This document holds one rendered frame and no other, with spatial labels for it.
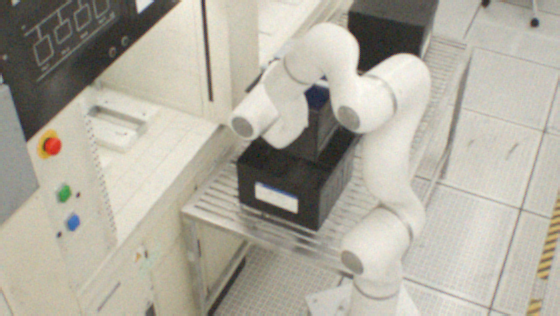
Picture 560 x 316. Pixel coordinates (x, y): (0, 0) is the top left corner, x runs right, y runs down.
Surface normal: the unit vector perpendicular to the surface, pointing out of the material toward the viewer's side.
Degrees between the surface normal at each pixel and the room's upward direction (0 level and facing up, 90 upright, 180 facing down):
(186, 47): 90
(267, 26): 0
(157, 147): 0
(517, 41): 0
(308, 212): 90
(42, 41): 90
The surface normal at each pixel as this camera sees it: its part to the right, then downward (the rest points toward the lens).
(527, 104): 0.00, -0.73
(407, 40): -0.37, 0.63
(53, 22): 0.90, 0.29
